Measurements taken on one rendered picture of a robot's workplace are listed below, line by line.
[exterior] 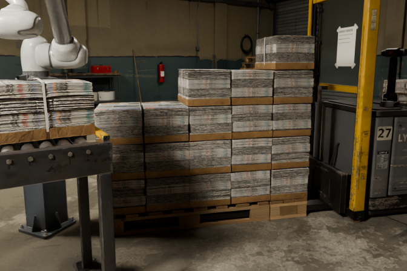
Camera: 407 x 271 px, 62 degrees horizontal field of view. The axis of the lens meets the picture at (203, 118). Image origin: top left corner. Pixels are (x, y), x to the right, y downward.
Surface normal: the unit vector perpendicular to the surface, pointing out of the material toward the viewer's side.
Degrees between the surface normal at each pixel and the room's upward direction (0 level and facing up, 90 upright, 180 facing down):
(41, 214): 90
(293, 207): 90
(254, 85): 90
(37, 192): 90
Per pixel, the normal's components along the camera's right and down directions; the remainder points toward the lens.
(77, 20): 0.50, 0.14
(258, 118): 0.22, 0.14
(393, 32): -0.87, 0.08
